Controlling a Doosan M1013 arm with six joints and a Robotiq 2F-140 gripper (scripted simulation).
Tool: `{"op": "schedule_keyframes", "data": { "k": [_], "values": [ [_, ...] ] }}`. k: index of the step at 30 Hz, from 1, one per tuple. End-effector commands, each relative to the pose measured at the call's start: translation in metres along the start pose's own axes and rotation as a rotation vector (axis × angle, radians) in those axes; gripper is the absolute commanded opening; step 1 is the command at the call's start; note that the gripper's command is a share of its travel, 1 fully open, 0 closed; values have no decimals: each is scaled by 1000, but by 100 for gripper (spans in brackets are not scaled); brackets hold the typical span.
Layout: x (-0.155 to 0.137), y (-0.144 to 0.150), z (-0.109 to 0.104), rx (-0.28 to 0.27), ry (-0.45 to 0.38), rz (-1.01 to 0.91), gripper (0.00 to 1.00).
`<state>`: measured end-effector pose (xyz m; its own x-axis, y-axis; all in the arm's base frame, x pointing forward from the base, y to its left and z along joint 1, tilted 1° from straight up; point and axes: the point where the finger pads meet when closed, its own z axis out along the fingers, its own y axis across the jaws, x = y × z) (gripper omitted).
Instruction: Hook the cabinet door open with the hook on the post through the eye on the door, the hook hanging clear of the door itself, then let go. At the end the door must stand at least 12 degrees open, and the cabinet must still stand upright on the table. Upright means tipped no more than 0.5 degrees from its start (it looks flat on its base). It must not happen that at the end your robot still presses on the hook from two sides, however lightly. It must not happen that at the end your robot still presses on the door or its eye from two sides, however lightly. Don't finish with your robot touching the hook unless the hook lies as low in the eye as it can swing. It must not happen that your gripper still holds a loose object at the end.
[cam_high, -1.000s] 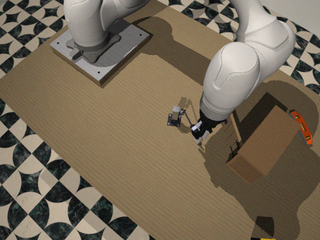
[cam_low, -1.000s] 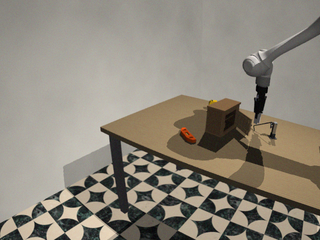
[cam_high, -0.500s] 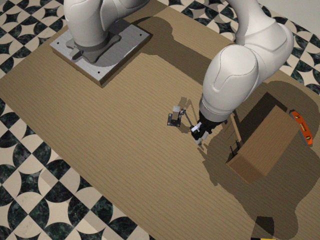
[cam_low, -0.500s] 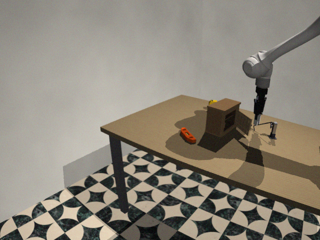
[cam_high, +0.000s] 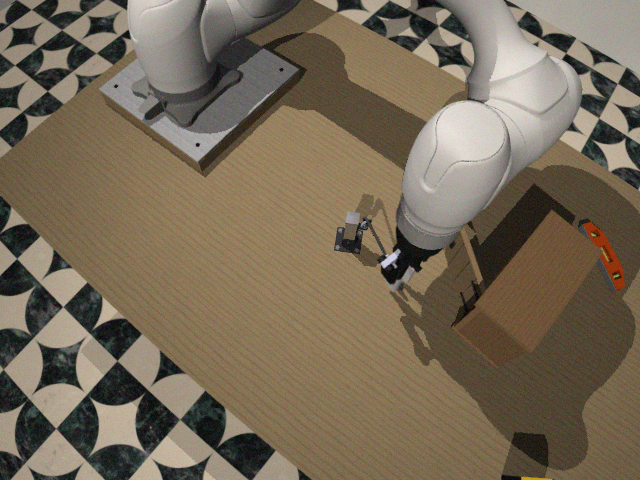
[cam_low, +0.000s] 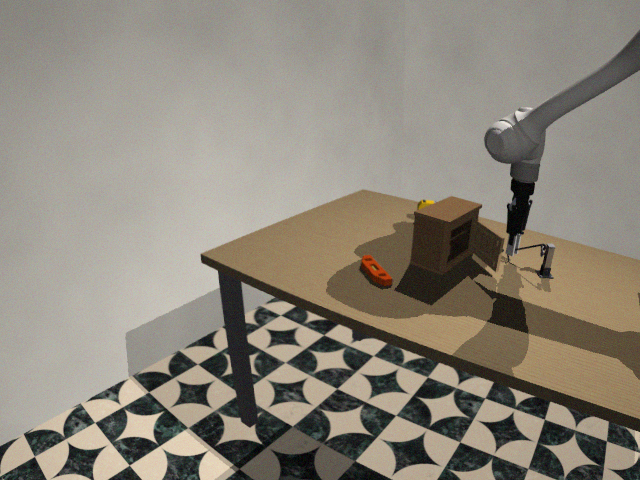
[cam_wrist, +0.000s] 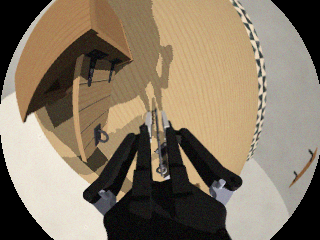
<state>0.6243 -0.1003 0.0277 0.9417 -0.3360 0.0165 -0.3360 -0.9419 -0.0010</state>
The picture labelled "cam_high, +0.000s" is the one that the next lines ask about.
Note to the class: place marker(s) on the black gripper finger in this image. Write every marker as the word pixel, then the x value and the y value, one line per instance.
pixel 412 268
pixel 388 264

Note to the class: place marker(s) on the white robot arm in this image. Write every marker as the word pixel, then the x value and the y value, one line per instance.
pixel 458 163

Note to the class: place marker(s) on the orange spirit level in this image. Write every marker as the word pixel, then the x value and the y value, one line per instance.
pixel 608 262

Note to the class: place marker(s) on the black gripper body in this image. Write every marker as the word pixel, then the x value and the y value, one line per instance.
pixel 407 249

